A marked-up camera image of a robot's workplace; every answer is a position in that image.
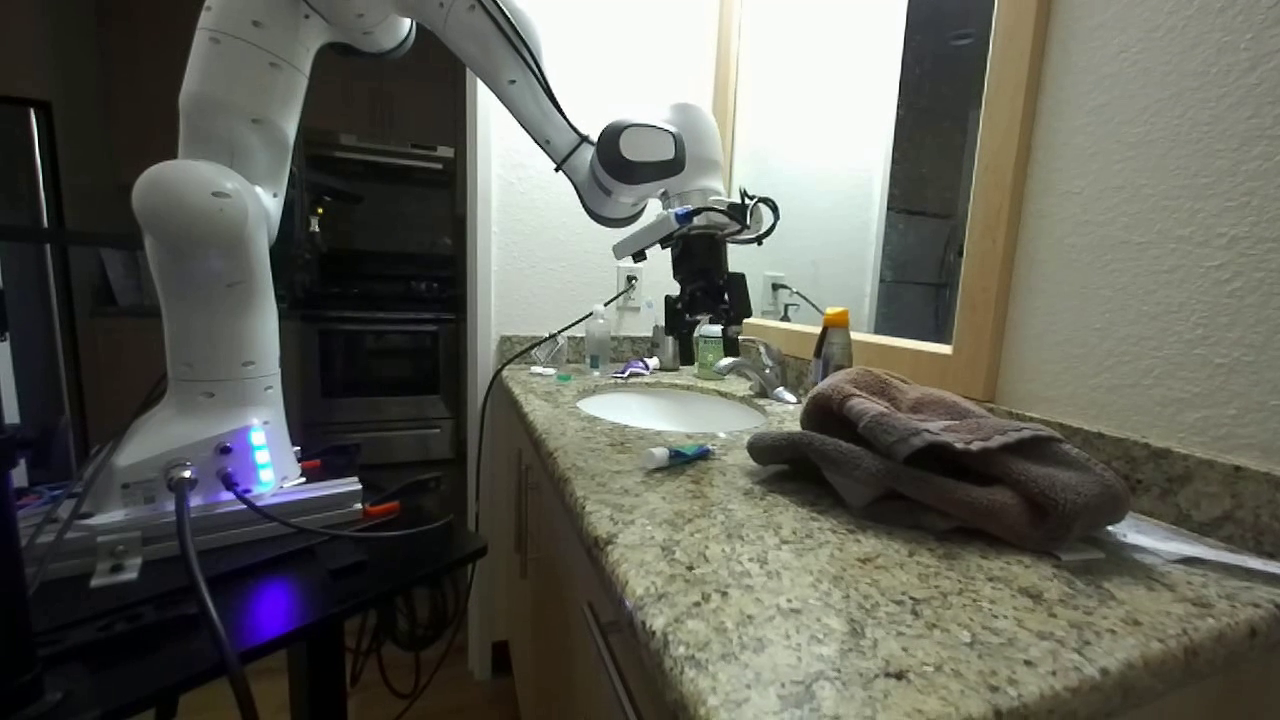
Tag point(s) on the brown folded towel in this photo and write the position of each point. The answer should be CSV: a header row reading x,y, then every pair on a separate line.
x,y
907,449

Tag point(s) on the purple packet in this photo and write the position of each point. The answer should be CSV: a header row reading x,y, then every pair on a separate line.
x,y
636,370

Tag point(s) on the wooden vanity cabinet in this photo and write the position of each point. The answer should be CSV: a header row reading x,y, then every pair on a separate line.
x,y
575,646

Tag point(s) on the clear water bottle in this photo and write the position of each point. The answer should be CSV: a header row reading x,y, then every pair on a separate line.
x,y
598,341

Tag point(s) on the wood framed mirror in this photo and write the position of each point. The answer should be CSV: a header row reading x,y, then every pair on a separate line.
x,y
807,102

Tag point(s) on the yellow cap spray can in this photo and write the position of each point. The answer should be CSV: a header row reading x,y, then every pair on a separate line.
x,y
835,352

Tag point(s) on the chrome faucet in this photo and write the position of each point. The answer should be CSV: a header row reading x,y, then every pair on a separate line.
x,y
758,365

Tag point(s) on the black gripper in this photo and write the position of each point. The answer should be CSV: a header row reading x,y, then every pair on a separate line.
x,y
705,285

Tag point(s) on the white oval sink basin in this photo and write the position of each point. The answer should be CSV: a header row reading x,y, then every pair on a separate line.
x,y
673,409

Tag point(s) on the black wire shelf rack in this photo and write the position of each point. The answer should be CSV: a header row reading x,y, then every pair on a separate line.
x,y
372,301

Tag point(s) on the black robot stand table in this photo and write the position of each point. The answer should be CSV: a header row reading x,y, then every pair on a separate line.
x,y
133,646

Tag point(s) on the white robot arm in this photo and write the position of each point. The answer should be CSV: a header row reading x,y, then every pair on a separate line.
x,y
212,211

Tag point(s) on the green soap dispenser bottle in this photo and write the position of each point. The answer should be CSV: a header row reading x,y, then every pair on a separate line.
x,y
705,347

